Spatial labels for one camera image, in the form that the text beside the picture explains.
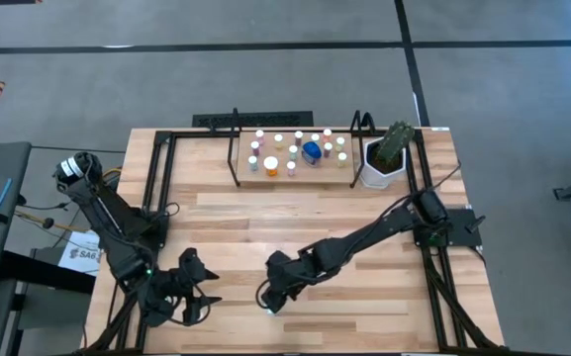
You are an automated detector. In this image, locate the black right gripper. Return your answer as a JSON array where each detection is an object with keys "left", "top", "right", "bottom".
[{"left": 258, "top": 248, "right": 312, "bottom": 312}]

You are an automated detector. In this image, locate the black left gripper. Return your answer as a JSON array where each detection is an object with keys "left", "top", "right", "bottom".
[{"left": 139, "top": 247, "right": 224, "bottom": 328}]

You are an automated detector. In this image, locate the large orange pill bottle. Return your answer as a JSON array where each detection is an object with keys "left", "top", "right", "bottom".
[{"left": 262, "top": 155, "right": 280, "bottom": 178}]

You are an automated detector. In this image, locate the jar with blue lid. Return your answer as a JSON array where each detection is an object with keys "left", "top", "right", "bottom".
[{"left": 301, "top": 140, "right": 324, "bottom": 168}]

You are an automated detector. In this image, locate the white printed paper sheet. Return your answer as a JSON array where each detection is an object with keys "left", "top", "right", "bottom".
[{"left": 58, "top": 229, "right": 102, "bottom": 277}]

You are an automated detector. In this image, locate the black desk bar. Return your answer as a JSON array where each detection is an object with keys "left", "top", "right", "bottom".
[{"left": 0, "top": 249, "right": 97, "bottom": 296}]

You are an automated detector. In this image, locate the white planter pot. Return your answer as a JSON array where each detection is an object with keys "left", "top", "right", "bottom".
[{"left": 361, "top": 136, "right": 408, "bottom": 191}]

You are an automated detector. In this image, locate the black floor vent grille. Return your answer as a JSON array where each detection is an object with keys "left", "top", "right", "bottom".
[{"left": 192, "top": 111, "right": 315, "bottom": 129}]

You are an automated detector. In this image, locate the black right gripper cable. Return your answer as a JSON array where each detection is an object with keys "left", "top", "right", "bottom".
[{"left": 254, "top": 278, "right": 273, "bottom": 312}]

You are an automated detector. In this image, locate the yellow cable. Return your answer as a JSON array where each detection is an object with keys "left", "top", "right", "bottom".
[{"left": 15, "top": 166, "right": 124, "bottom": 233}]

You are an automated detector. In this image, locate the black aluminium table frame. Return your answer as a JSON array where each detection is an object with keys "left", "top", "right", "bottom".
[{"left": 84, "top": 129, "right": 507, "bottom": 355}]

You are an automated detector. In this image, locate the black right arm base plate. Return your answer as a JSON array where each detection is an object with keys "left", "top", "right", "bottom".
[{"left": 410, "top": 207, "right": 484, "bottom": 248}]

